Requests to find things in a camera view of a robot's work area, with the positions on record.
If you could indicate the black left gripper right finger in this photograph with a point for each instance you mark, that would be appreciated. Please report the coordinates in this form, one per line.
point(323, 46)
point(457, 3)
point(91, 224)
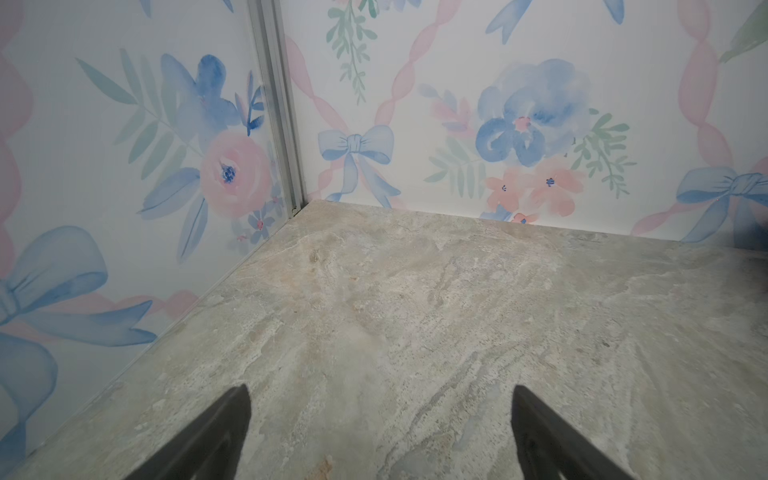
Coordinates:
point(548, 447)

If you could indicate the left corner aluminium post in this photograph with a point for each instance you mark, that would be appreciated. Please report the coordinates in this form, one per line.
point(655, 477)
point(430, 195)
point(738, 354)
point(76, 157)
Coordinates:
point(271, 47)

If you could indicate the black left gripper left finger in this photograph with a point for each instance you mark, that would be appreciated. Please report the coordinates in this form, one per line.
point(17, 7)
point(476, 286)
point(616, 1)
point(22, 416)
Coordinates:
point(207, 448)

